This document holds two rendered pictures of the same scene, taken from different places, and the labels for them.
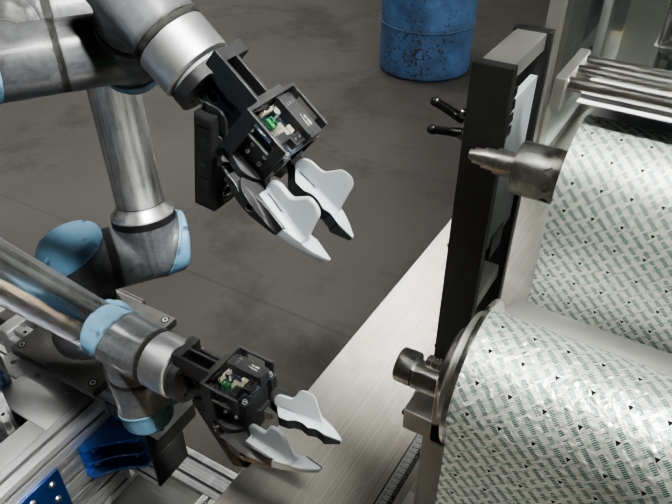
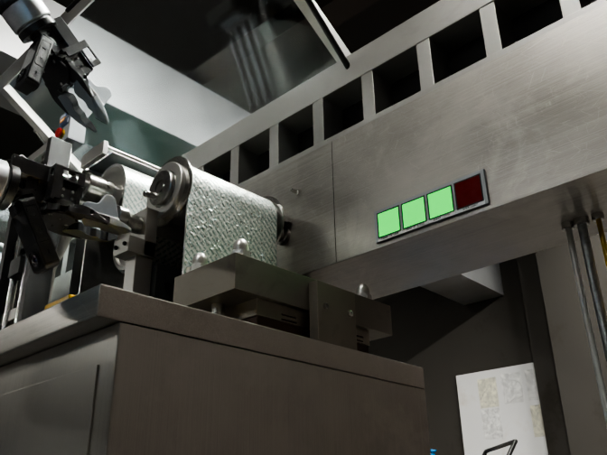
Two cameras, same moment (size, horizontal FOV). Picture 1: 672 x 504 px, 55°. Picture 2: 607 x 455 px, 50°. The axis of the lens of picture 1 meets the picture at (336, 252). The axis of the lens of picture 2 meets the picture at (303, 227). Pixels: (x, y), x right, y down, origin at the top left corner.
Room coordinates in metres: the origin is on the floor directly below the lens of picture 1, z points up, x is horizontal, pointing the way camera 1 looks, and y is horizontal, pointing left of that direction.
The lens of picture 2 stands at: (-0.07, 0.95, 0.64)
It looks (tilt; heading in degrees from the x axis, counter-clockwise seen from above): 25 degrees up; 282
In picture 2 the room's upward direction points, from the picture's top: 1 degrees counter-clockwise
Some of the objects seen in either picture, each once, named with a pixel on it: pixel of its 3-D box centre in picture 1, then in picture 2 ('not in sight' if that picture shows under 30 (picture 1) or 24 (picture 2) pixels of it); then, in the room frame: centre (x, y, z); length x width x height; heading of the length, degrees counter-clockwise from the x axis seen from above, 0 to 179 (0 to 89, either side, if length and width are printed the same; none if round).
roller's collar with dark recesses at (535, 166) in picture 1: (542, 173); (95, 190); (0.66, -0.24, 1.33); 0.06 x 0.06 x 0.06; 58
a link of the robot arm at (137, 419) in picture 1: (139, 385); not in sight; (0.62, 0.28, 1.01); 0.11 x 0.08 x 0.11; 30
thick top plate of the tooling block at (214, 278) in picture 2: not in sight; (290, 308); (0.19, -0.17, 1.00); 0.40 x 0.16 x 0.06; 58
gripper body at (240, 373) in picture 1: (222, 387); (40, 194); (0.52, 0.14, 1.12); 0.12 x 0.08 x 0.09; 58
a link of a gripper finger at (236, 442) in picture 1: (249, 437); (80, 215); (0.47, 0.10, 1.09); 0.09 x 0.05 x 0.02; 49
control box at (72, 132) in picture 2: not in sight; (69, 129); (0.88, -0.44, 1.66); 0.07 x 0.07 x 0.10; 59
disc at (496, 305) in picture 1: (473, 371); (169, 190); (0.43, -0.13, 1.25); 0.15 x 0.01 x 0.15; 148
